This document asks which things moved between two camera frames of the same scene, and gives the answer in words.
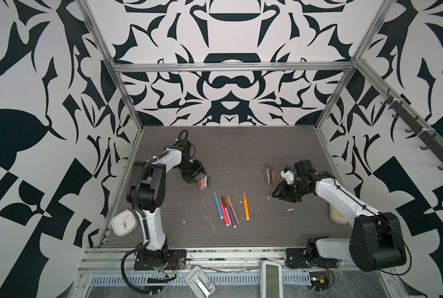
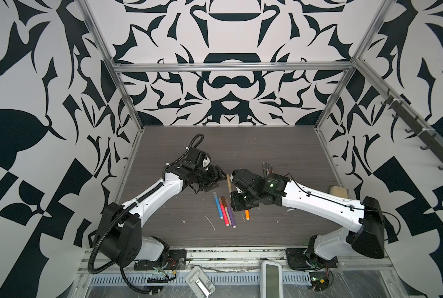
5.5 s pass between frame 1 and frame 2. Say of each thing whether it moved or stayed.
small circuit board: stayed
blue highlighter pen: stayed
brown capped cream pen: stayed
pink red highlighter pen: stayed
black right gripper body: moved
